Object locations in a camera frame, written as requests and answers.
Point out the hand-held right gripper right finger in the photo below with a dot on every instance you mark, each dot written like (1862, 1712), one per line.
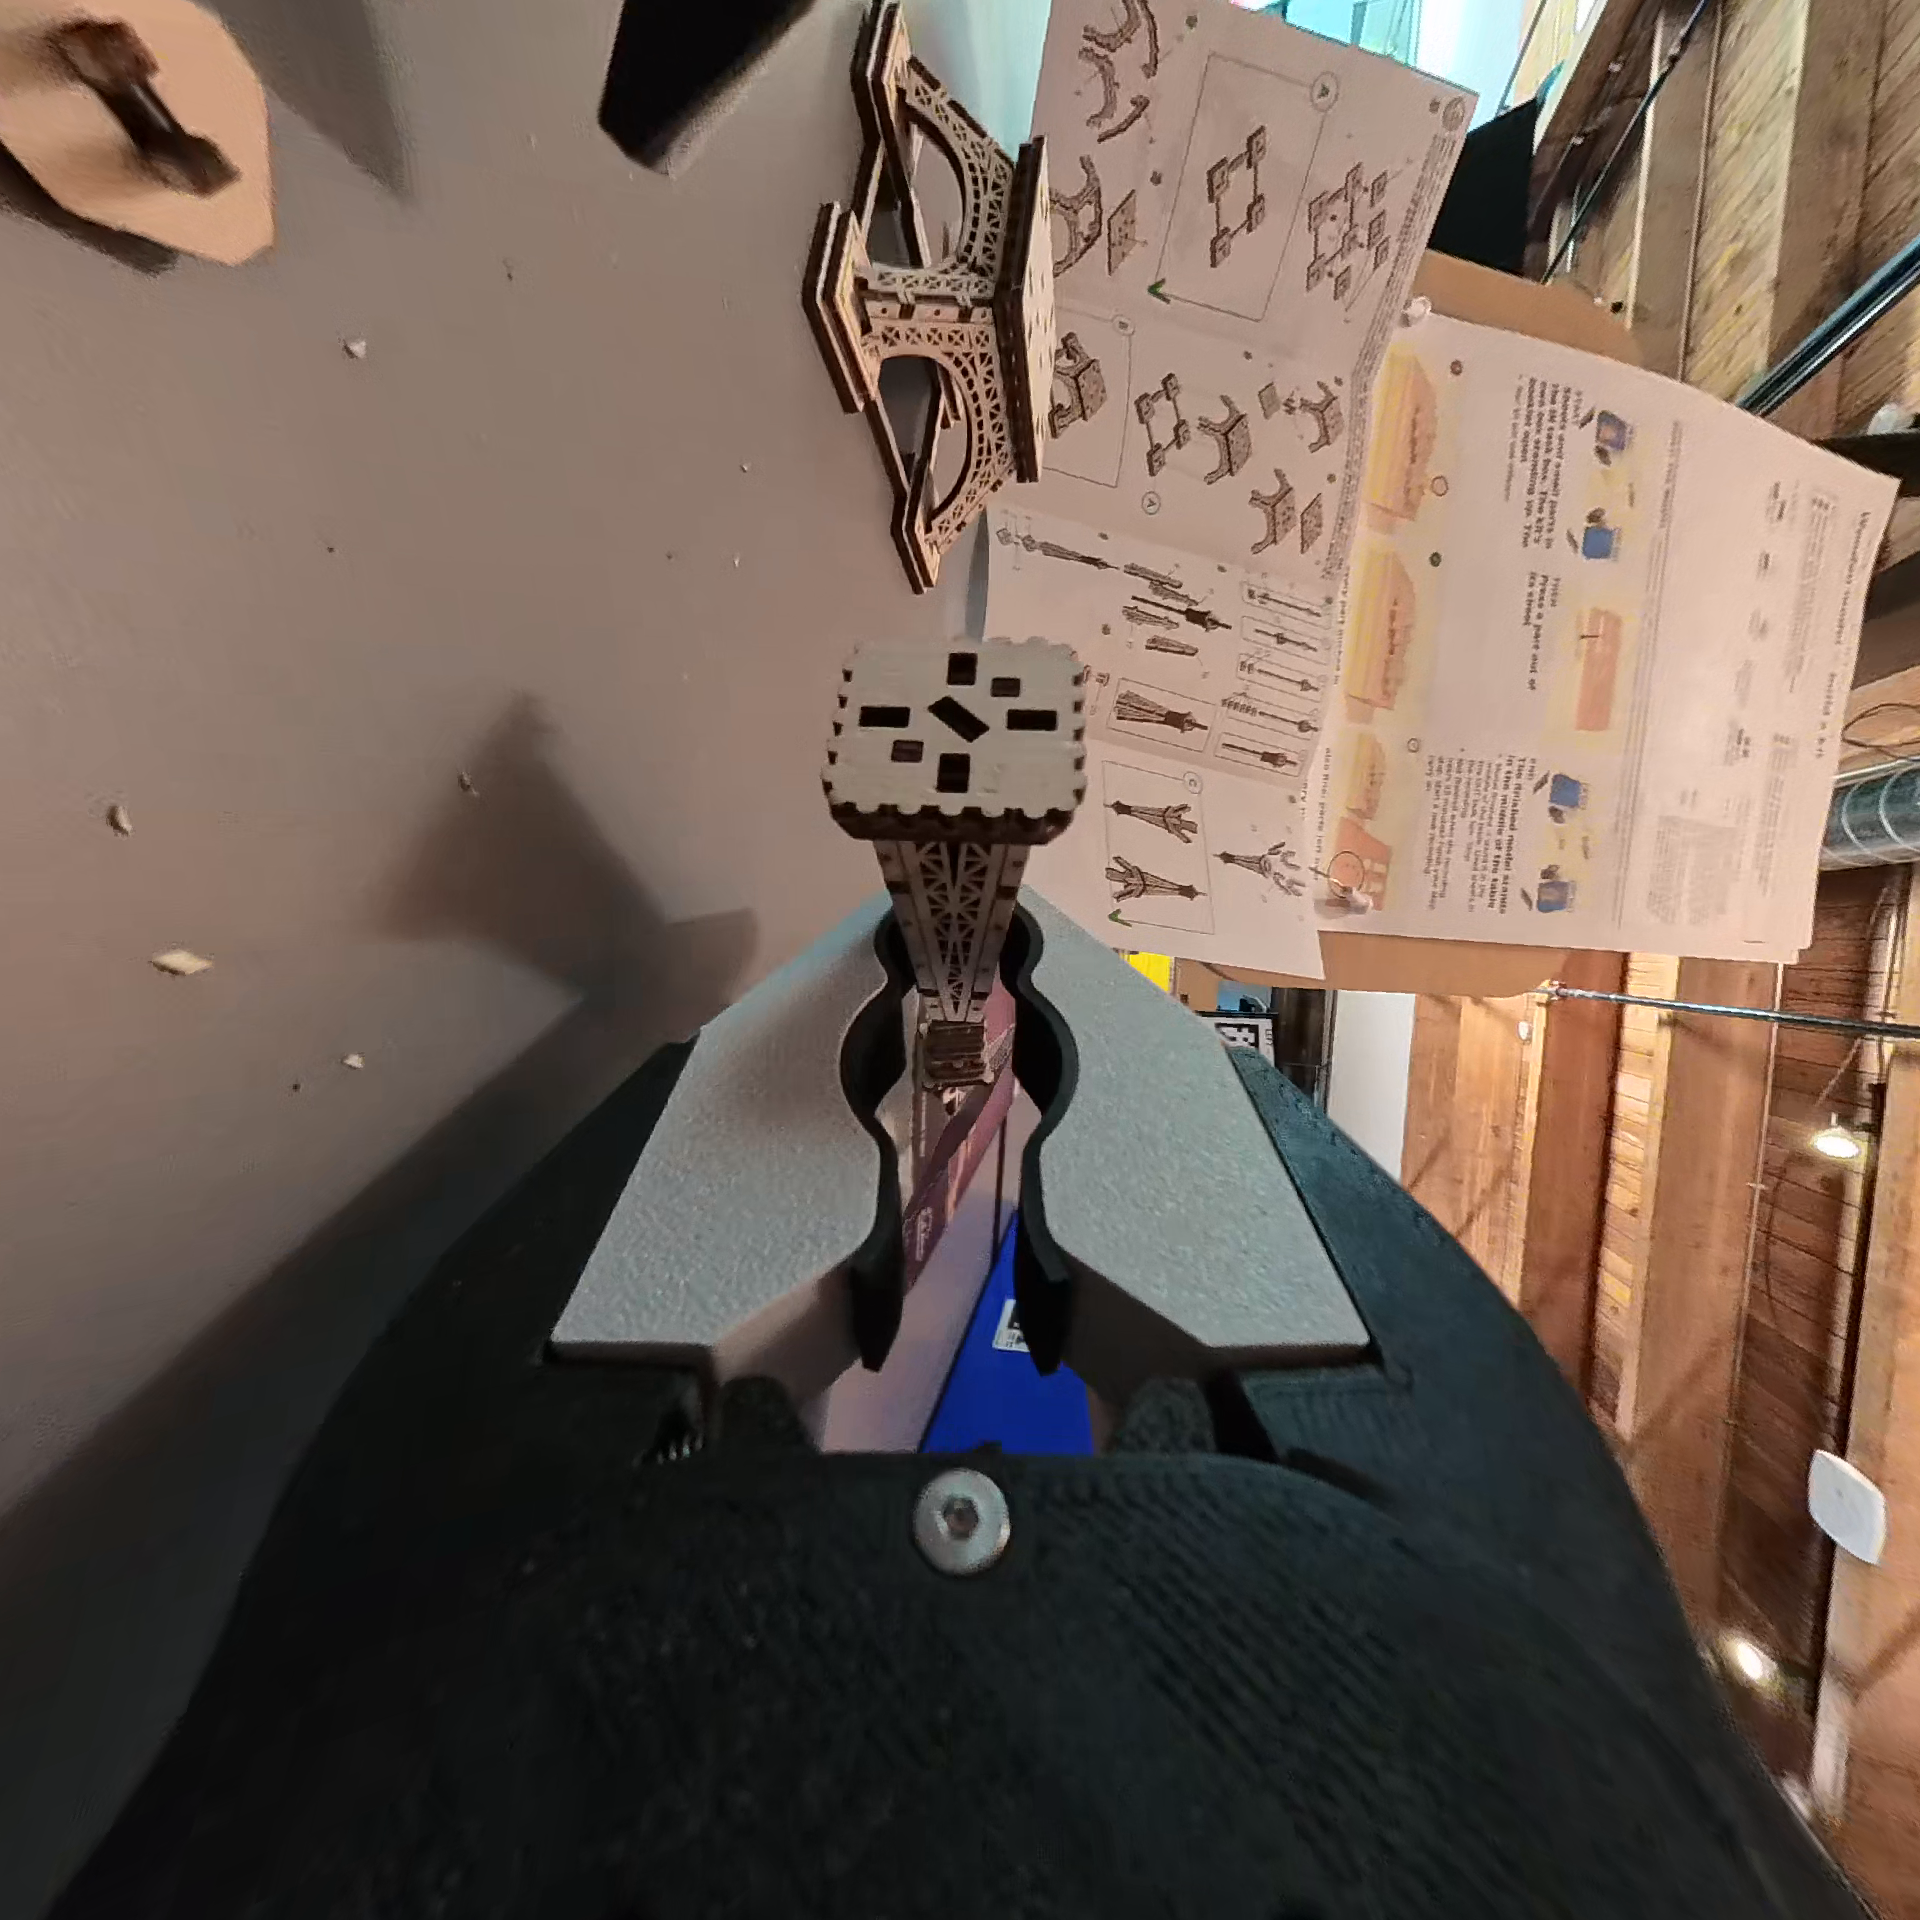
(1184, 1185)

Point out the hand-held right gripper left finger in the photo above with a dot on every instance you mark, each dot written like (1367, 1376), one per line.
(721, 1185)

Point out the wooden tower spire section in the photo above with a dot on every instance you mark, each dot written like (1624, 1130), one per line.
(879, 786)

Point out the person's left hand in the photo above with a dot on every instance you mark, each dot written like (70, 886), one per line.
(210, 222)

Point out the purple model kit box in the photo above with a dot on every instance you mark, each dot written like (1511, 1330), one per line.
(960, 1170)

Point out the blue plastic bin with tag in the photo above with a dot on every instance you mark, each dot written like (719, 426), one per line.
(990, 1394)

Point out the wooden tower base section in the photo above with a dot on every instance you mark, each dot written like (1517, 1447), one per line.
(1025, 376)

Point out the thin metal rod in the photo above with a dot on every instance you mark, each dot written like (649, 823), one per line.
(1724, 1013)

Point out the folded assembly instruction sheet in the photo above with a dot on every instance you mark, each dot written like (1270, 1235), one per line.
(1276, 225)

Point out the black panel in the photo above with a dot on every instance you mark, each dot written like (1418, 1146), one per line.
(1493, 187)

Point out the glowing wall lamp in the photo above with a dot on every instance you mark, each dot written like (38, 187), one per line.
(1833, 1142)

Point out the white wall box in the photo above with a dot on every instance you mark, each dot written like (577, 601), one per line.
(1847, 1503)

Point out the silver spiral duct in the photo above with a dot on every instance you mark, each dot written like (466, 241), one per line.
(1882, 809)

